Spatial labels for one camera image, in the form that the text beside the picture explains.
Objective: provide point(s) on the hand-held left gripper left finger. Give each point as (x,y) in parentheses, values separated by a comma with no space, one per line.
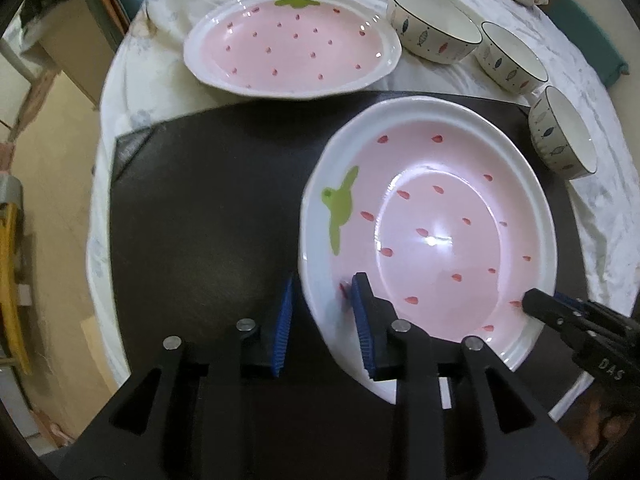
(282,321)

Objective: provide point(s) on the black mat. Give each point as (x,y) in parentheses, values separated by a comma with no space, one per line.
(200,210)

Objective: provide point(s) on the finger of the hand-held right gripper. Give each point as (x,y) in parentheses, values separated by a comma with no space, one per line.
(607,317)
(547,310)

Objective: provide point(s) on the yellow curved object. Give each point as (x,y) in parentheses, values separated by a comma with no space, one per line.
(11,280)

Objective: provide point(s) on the teal cushion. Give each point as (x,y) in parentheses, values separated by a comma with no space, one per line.
(590,25)

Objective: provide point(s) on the pink strawberry plate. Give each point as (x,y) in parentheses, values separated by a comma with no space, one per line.
(440,240)
(290,45)

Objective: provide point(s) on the white fish print bowl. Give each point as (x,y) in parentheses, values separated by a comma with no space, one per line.
(562,132)
(512,57)
(430,20)

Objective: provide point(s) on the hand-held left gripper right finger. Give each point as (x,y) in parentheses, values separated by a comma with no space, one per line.
(361,320)

